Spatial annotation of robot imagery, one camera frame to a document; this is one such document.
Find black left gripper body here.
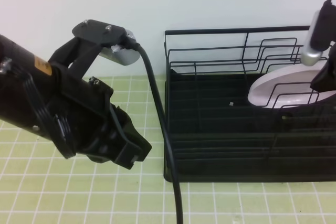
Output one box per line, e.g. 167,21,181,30
49,77,131,164

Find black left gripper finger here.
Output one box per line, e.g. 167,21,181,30
114,125,152,169

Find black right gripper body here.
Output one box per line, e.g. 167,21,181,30
310,44,335,93

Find pink round plate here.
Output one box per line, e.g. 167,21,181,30
248,61,335,109

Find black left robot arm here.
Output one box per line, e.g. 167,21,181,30
1,36,152,169

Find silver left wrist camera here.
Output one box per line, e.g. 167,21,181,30
48,18,140,83

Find black wire dish rack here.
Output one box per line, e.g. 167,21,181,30
164,26,335,183

